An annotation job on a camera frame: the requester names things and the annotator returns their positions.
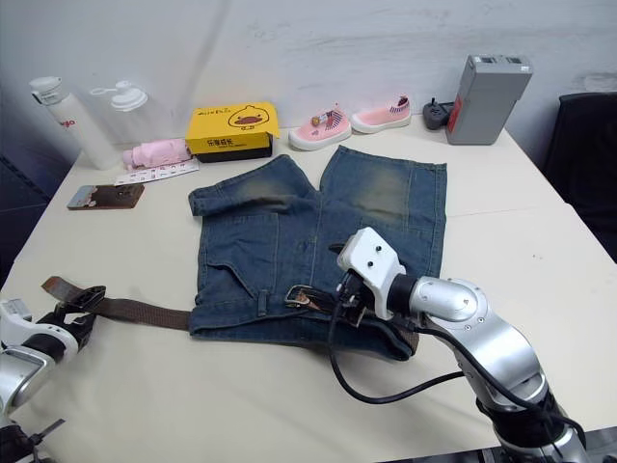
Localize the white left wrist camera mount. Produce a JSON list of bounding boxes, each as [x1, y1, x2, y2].
[[0, 298, 80, 356]]

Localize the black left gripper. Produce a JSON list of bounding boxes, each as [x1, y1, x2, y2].
[[36, 285, 108, 352]]

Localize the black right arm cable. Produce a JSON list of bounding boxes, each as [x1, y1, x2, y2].
[[327, 282, 587, 448]]

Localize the brown phone case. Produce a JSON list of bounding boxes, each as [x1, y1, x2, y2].
[[66, 183, 147, 212]]

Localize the white bottle with red print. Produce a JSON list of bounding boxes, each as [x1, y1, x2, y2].
[[28, 75, 121, 171]]

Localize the white printed paper strip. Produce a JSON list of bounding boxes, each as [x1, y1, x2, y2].
[[114, 159, 201, 186]]

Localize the pink child shoe with charm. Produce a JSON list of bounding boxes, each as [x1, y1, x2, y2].
[[287, 108, 354, 151]]

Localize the clear bottle with white cap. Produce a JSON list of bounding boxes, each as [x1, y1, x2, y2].
[[89, 79, 151, 147]]

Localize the pink folded umbrella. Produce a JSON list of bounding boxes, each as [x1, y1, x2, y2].
[[121, 138, 195, 171]]

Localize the dark blue chair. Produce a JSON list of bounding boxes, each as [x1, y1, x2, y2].
[[0, 152, 78, 288]]

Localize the black chair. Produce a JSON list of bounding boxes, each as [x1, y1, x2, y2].
[[543, 90, 617, 265]]

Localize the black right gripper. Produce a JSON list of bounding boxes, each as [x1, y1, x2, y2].
[[310, 242, 376, 330]]

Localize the dark rounded shape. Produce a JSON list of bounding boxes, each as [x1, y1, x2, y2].
[[0, 417, 67, 463]]

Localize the blue denim shorts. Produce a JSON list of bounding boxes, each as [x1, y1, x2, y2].
[[186, 144, 448, 362]]

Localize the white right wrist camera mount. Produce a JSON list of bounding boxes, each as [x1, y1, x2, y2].
[[335, 226, 408, 321]]

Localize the grey battery box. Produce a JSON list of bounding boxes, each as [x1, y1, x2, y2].
[[444, 53, 534, 147]]

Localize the black remote controller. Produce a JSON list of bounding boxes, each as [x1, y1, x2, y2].
[[422, 97, 457, 131]]

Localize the yellow duck shoe box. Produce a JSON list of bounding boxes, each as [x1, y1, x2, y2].
[[184, 100, 282, 165]]

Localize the brown braided belt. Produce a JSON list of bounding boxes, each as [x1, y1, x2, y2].
[[40, 275, 420, 361]]

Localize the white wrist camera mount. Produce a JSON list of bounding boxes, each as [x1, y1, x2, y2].
[[0, 298, 80, 356], [335, 226, 408, 321]]

